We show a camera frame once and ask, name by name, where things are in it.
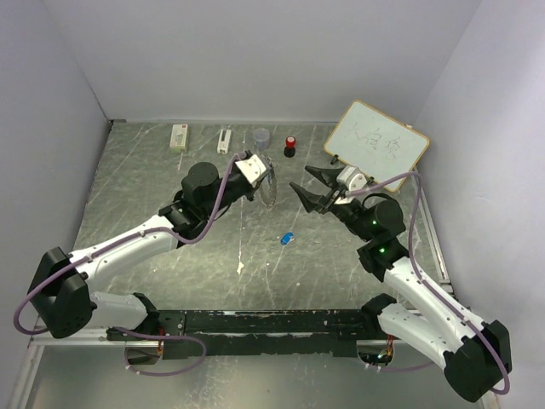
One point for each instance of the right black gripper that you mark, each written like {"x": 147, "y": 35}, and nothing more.
{"x": 329, "y": 177}

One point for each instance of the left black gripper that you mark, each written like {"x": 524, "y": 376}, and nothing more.
{"x": 251, "y": 192}

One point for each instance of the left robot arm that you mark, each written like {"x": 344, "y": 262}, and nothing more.
{"x": 65, "y": 290}

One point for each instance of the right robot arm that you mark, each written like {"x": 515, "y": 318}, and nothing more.
{"x": 473, "y": 354}

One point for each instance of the white stapler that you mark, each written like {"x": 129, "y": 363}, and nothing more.
{"x": 224, "y": 139}

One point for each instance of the clear cup of paperclips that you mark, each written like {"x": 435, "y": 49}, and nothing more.
{"x": 262, "y": 138}

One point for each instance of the yellow framed whiteboard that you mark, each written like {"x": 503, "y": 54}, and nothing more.
{"x": 380, "y": 146}

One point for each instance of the green white staple box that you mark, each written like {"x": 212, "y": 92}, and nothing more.
{"x": 179, "y": 138}

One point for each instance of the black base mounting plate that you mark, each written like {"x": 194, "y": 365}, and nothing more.
{"x": 345, "y": 333}

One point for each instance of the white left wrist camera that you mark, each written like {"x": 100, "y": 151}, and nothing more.
{"x": 254, "y": 169}

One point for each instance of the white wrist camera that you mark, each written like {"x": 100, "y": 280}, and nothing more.
{"x": 351, "y": 179}
{"x": 254, "y": 169}

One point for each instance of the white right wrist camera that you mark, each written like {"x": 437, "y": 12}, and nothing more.
{"x": 351, "y": 179}

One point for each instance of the aluminium rail frame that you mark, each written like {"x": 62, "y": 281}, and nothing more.
{"x": 472, "y": 353}

